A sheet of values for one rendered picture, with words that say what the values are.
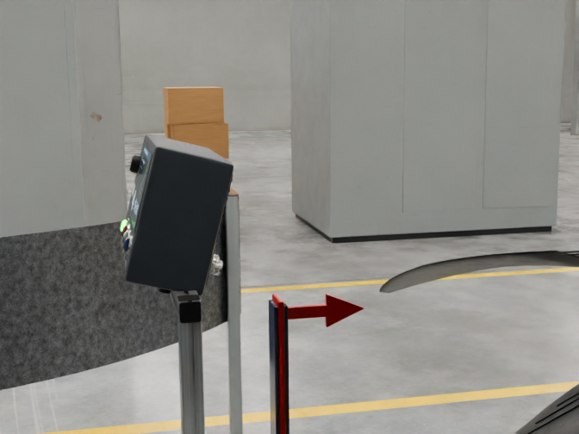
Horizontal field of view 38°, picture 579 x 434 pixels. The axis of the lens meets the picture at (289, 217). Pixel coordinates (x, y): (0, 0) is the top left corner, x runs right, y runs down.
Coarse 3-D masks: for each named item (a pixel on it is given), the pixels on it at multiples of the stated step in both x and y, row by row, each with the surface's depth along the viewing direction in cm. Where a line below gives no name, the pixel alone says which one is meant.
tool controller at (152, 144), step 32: (160, 160) 113; (192, 160) 114; (224, 160) 117; (160, 192) 114; (192, 192) 115; (224, 192) 116; (160, 224) 114; (192, 224) 115; (128, 256) 116; (160, 256) 115; (192, 256) 116; (160, 288) 122; (192, 288) 117
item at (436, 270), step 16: (480, 256) 52; (496, 256) 51; (512, 256) 50; (528, 256) 49; (544, 256) 49; (560, 256) 49; (576, 256) 49; (416, 272) 60; (432, 272) 61; (448, 272) 63; (464, 272) 66; (384, 288) 67; (400, 288) 69
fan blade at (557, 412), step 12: (564, 396) 86; (576, 396) 83; (552, 408) 85; (564, 408) 82; (576, 408) 80; (540, 420) 84; (552, 420) 82; (564, 420) 80; (576, 420) 78; (516, 432) 89; (528, 432) 84; (540, 432) 81; (552, 432) 79; (564, 432) 77; (576, 432) 76
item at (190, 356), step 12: (180, 300) 112; (192, 300) 112; (180, 324) 112; (192, 324) 113; (180, 336) 112; (192, 336) 113; (180, 348) 112; (192, 348) 113; (180, 360) 113; (192, 360) 114; (180, 372) 113; (192, 372) 114; (180, 384) 115; (192, 384) 114; (180, 396) 115; (192, 396) 114; (180, 408) 116; (192, 408) 115; (192, 420) 115; (204, 420) 115; (192, 432) 115; (204, 432) 115
